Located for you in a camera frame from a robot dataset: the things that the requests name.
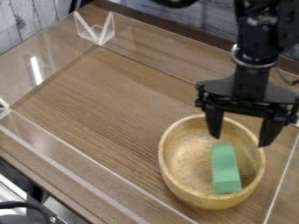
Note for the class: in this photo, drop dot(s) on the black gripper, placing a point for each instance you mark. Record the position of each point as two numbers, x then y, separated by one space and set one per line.
247 93

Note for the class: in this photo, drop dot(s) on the wooden bowl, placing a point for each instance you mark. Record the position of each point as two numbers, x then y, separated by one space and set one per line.
184 161

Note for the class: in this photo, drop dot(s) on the green rectangular block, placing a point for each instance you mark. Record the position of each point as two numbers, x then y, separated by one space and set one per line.
224 169

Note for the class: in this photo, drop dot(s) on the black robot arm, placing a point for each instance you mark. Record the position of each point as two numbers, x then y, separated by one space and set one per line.
267 32

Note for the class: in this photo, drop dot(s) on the clear acrylic enclosure wall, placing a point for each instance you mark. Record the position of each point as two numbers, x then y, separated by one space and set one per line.
87 108

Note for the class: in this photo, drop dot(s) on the clear acrylic corner bracket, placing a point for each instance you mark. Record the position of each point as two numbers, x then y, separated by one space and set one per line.
96 34

